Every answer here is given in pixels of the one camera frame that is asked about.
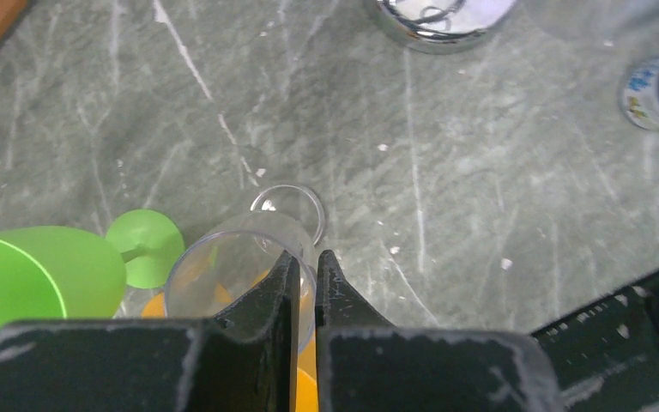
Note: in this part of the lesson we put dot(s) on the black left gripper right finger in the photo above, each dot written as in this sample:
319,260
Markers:
365,363

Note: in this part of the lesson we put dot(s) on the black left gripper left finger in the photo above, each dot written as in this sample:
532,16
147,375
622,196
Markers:
243,358

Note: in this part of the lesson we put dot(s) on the clear plastic wine glass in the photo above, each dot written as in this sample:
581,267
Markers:
233,257

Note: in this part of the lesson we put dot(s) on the chrome wine glass rack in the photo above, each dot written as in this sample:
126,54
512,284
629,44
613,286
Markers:
440,27

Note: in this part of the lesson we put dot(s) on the orange plastic goblet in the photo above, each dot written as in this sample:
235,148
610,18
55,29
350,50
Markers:
162,307
306,383

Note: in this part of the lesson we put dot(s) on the green plastic goblet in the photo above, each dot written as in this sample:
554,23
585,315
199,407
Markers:
66,272

